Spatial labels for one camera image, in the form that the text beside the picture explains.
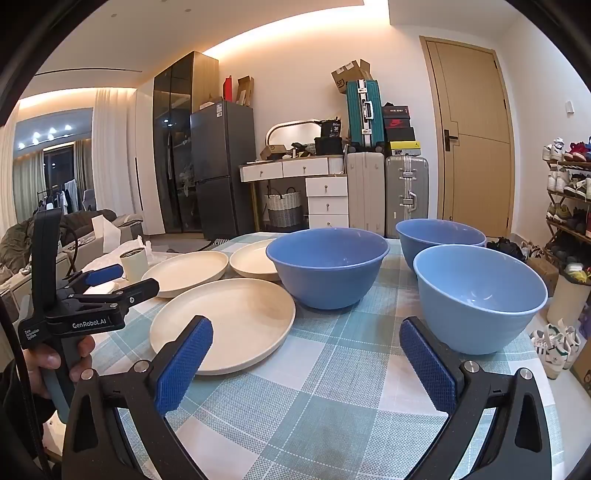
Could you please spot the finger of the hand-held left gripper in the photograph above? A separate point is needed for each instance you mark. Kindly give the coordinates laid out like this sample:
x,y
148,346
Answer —
x,y
104,274
138,290

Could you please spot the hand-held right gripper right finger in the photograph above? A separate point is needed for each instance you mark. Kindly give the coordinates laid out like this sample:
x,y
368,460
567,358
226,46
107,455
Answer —
x,y
429,369

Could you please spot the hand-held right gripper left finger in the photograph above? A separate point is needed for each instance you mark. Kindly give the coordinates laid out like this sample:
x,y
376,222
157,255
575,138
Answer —
x,y
184,364

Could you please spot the cream plate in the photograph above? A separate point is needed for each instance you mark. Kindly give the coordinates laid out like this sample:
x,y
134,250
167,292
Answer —
x,y
184,272
231,318
251,261

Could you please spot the light blue bowl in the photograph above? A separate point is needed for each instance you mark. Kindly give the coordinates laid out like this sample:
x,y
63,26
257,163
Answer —
x,y
475,323

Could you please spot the person's left hand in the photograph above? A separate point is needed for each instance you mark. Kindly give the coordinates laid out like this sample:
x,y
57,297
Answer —
x,y
41,364

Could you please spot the white tumbler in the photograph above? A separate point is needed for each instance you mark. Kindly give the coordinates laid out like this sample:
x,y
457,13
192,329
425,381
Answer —
x,y
134,267

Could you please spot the white paper towel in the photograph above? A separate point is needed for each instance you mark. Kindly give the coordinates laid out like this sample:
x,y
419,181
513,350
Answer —
x,y
105,233

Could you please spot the grey sofa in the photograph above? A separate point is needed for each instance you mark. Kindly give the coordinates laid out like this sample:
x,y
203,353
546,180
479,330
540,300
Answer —
x,y
111,221

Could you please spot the clothes rack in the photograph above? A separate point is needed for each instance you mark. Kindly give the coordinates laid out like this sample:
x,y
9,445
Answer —
x,y
69,194

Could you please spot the olive green blanket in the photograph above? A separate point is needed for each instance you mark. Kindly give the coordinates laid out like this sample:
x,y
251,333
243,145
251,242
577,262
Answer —
x,y
21,244

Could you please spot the teal checked tablecloth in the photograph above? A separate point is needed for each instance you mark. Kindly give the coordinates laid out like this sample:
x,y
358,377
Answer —
x,y
323,392

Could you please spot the white green sneaker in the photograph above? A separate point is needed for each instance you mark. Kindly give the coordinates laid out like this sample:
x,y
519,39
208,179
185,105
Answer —
x,y
571,344
549,353

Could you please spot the white curtain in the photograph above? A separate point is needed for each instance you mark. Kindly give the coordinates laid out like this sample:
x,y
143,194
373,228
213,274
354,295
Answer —
x,y
113,152

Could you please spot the dark glass cabinet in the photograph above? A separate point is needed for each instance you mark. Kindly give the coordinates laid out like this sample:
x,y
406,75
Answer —
x,y
171,138

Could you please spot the grey refrigerator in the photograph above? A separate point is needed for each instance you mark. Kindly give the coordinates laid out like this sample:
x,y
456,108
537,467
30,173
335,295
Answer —
x,y
221,152

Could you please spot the woven grey white basket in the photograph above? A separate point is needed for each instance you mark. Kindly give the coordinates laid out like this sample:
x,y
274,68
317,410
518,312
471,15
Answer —
x,y
282,207

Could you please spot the silver suitcase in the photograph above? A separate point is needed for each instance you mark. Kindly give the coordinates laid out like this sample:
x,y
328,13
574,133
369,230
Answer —
x,y
406,194

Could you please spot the beige suitcase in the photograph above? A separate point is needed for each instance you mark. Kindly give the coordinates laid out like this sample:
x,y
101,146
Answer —
x,y
364,194

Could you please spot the small cardboard box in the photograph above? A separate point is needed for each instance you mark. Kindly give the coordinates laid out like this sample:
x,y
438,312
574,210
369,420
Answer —
x,y
271,152

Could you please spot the white dresser with drawers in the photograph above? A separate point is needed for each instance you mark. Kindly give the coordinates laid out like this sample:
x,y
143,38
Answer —
x,y
323,189

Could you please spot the yellow shoe box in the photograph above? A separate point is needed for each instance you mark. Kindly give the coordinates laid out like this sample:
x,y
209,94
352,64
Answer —
x,y
402,148

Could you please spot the flat cardboard box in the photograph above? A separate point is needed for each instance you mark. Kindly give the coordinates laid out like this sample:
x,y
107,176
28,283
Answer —
x,y
244,91

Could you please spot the group of shoes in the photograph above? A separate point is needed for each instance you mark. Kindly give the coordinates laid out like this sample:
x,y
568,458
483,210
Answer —
x,y
558,180

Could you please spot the arched mirror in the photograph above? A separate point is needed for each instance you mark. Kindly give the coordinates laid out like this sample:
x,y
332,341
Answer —
x,y
295,123

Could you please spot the wooden door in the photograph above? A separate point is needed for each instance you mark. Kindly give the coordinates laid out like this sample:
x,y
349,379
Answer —
x,y
471,138

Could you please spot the black shoe box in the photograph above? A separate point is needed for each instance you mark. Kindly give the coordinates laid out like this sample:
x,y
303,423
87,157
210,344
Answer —
x,y
396,110
399,134

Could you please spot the wooden shoe rack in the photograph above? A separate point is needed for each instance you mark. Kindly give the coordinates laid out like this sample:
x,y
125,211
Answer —
x,y
570,165

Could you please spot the red shoe box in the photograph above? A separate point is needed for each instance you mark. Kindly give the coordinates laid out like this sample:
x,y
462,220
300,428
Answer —
x,y
396,122

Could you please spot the black paper bag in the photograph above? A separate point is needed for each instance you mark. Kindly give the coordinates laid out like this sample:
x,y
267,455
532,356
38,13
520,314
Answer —
x,y
331,128

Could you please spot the teal suitcase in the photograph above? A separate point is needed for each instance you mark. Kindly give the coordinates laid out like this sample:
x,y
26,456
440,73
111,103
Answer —
x,y
358,115

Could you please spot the open cardboard box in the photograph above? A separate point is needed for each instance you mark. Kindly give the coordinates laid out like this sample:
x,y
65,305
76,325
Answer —
x,y
348,76

